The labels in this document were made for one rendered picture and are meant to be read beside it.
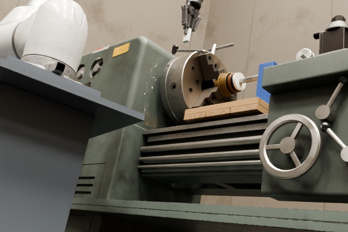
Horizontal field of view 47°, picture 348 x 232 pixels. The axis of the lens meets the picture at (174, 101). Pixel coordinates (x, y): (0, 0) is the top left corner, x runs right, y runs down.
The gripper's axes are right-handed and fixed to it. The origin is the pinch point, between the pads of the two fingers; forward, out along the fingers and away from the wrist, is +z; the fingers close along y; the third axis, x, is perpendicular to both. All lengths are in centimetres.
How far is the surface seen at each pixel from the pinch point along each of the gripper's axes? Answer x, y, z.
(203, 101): -22.3, -4.8, 39.2
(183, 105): -16.4, -9.0, 41.9
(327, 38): -73, -10, 29
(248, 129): -51, -14, 57
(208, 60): -22.3, -5.7, 21.6
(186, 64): -18.2, -13.5, 26.5
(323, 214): -83, -28, 83
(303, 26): 76, 233, -171
